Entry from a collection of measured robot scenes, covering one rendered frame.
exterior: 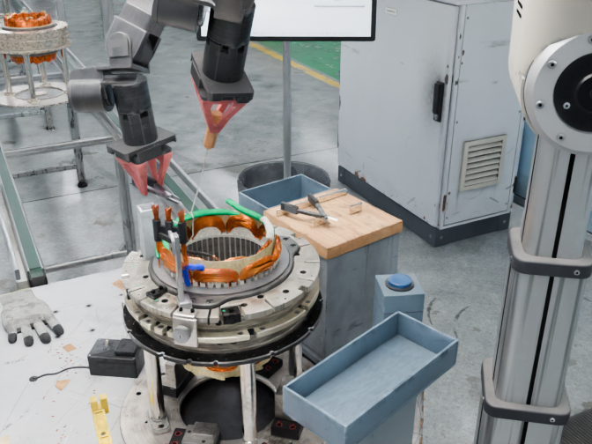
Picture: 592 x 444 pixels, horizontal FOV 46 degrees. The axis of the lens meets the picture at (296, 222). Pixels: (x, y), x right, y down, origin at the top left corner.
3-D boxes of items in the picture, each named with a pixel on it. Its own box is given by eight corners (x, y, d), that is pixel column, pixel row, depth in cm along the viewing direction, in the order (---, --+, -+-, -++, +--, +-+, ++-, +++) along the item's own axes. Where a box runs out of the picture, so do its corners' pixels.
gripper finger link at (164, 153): (124, 193, 123) (114, 144, 118) (159, 178, 127) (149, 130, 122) (145, 204, 118) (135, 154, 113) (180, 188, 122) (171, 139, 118)
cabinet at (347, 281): (267, 329, 151) (264, 221, 139) (333, 301, 161) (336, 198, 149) (323, 375, 137) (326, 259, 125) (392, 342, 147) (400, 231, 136)
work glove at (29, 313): (-4, 298, 162) (-6, 289, 161) (48, 286, 167) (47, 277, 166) (8, 354, 143) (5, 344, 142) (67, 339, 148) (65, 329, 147)
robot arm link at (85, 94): (128, 30, 108) (149, 40, 116) (59, 33, 109) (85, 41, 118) (130, 108, 109) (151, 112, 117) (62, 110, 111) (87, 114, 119)
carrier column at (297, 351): (286, 385, 131) (285, 290, 122) (298, 381, 132) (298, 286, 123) (292, 393, 129) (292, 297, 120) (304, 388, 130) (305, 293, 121)
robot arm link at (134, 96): (137, 78, 109) (150, 67, 114) (96, 80, 110) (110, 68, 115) (146, 120, 112) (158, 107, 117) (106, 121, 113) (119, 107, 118)
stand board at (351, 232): (262, 221, 139) (262, 210, 138) (336, 197, 150) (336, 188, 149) (327, 260, 125) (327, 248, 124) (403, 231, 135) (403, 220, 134)
